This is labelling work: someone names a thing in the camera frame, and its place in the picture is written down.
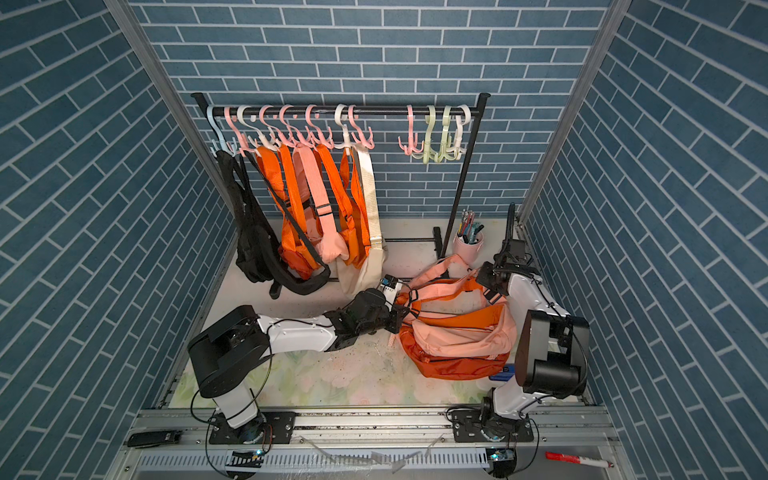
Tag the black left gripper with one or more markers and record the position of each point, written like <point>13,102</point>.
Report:
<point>397,317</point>

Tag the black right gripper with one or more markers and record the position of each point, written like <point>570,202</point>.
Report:
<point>483,276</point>

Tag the dark orange bag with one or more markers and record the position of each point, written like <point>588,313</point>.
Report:
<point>449,368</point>

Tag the beige bag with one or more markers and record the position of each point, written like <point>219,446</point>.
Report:
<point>367,270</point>

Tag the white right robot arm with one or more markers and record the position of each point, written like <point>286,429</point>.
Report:
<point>551,359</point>

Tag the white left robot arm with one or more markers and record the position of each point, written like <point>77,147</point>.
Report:
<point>225,353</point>

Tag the orange bag left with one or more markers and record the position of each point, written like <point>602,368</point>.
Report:
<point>279,171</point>

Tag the white hook right end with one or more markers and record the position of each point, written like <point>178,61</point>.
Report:
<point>456,151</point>

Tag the green hook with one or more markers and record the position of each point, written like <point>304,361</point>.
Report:
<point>430,120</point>
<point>445,139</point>

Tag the black bag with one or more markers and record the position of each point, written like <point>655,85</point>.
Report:
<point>258,254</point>

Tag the pink hook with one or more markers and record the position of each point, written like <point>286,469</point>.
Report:
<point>410,146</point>

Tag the light blue hook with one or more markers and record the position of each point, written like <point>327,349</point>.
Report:
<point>220,141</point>

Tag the pink metal pen bucket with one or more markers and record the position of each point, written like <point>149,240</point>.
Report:
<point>469,237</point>

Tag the black clothes rack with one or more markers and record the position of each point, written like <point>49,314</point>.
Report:
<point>341,126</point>

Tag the blue card device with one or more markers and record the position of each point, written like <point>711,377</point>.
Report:
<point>507,373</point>

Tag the red white marker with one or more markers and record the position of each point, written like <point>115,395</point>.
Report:
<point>579,460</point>

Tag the black remote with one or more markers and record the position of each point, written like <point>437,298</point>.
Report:
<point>150,439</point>

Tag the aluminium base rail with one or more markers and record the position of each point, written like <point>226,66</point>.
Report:
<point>376,443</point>

